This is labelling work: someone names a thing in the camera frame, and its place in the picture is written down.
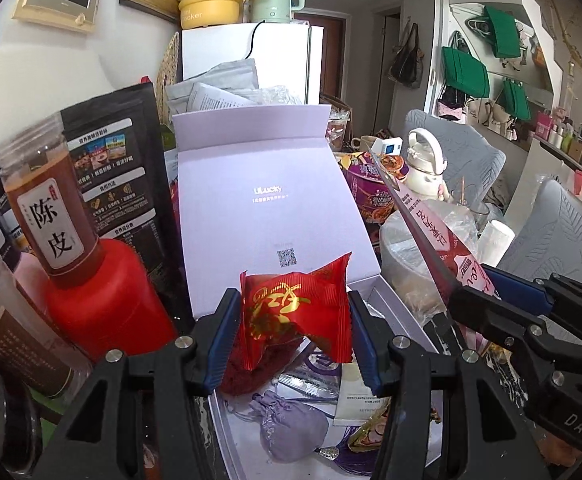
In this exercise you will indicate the clear wrapped gift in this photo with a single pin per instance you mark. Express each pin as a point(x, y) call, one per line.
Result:
point(338, 125)

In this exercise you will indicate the purple instant noodle bowl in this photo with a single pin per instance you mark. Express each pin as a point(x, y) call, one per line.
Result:
point(371, 195)

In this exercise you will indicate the yellow cooking pot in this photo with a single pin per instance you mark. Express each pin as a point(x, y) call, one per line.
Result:
point(206, 5)

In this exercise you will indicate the dark hanging bag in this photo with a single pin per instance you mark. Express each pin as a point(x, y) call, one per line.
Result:
point(406, 65)

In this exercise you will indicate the purple sachet pouch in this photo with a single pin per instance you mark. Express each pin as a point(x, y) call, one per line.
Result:
point(286, 430)

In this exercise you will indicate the clear plastic bag of snacks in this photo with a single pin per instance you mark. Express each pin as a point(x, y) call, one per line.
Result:
point(411, 260)

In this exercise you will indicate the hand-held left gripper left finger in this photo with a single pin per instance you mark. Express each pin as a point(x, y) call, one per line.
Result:
point(221, 345)

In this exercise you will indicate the white gift box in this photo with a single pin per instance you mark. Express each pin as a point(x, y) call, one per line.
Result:
point(251, 210)

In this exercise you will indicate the red gold-print candy packet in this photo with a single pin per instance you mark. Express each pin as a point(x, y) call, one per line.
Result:
point(291, 315)

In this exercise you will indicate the red fuzzy scrunchie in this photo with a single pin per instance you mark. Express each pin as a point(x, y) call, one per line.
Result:
point(261, 370)

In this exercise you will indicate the gold brown candy wrapper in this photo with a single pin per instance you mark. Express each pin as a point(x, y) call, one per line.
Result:
point(371, 432)

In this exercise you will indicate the brown door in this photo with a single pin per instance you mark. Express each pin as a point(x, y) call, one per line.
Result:
point(333, 55)

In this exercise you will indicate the black food pouch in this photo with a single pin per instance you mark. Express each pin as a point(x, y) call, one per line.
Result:
point(116, 160)

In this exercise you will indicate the purple tassel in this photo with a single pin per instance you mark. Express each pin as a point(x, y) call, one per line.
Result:
point(356, 462)

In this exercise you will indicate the grey leaf-pattern chair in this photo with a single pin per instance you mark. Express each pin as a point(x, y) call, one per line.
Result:
point(466, 155)
point(571, 240)

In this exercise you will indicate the brown-label clear jar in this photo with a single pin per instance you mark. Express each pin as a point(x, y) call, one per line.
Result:
point(11, 340)

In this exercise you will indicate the white refrigerator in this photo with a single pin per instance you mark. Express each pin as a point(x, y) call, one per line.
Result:
point(281, 60)

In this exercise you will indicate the white canvas bag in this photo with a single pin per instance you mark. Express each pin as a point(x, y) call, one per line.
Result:
point(503, 125)

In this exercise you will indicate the white-label amber jar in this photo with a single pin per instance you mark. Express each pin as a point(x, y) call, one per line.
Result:
point(51, 210)

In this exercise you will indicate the long red pink packet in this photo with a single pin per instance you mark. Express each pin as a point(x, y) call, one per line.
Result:
point(431, 230)

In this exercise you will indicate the purple white snack packet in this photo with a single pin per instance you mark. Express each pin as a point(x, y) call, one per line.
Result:
point(321, 365)

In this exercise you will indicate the small white digital clock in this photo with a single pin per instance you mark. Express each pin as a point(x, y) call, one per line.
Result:
point(388, 147)

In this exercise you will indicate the green-label jar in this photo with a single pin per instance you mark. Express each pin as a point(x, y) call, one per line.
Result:
point(51, 410)

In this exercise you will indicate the green tote bag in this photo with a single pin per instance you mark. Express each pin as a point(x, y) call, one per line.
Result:
point(502, 32)
point(466, 72)
point(516, 100)

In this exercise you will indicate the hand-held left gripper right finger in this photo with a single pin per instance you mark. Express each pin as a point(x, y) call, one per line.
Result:
point(366, 345)

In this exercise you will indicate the pale green hand cream tube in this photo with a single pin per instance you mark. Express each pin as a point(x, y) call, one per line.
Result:
point(358, 405)

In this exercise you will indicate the red canister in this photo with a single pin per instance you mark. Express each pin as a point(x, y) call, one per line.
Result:
point(106, 300)

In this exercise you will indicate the paper towel roll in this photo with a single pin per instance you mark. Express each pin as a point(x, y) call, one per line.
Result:
point(496, 240)

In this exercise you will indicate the grey paper packets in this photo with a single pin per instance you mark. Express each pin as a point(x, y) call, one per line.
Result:
point(221, 80)

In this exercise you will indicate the row of cosmetic bottles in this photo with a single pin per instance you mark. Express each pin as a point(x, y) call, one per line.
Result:
point(561, 135)

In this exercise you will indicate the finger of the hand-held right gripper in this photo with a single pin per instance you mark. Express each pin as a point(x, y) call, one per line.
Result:
point(481, 310)
point(516, 285)

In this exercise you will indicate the woven fan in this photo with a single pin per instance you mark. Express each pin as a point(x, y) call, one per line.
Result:
point(168, 75)

